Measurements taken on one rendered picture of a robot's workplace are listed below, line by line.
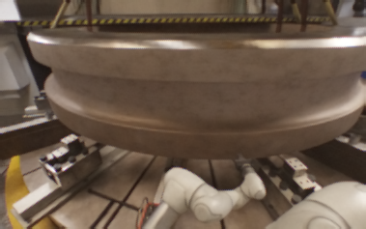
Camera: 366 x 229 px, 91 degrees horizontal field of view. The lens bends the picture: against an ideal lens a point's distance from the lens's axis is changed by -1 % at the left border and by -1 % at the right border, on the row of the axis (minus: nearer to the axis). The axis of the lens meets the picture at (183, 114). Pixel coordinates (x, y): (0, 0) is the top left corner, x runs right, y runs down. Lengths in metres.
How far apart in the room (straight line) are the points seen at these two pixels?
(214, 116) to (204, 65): 0.46
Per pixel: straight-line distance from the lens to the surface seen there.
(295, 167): 1.76
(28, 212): 2.23
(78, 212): 2.15
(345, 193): 0.57
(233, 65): 1.25
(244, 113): 1.56
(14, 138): 3.16
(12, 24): 4.68
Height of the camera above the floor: 1.90
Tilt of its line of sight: 28 degrees down
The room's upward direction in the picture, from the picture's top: 1 degrees counter-clockwise
